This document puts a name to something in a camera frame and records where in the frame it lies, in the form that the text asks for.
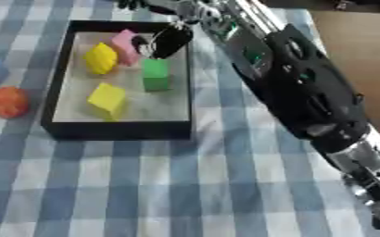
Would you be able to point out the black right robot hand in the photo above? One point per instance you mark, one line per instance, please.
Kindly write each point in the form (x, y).
(171, 40)

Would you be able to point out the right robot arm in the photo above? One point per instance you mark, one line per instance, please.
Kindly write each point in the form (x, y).
(301, 80)

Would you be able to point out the black box with white inside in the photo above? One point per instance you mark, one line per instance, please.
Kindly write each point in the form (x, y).
(117, 131)

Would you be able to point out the green block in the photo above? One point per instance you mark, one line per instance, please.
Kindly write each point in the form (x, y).
(156, 75)

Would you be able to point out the pink block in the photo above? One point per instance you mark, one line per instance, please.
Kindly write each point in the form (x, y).
(124, 46)

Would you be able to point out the yellow toy lemon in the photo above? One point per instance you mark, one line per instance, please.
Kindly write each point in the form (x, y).
(101, 58)

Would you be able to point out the yellow block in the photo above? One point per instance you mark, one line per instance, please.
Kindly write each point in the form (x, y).
(106, 97)

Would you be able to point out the red orange toy fruit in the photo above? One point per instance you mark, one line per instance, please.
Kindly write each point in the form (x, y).
(8, 102)

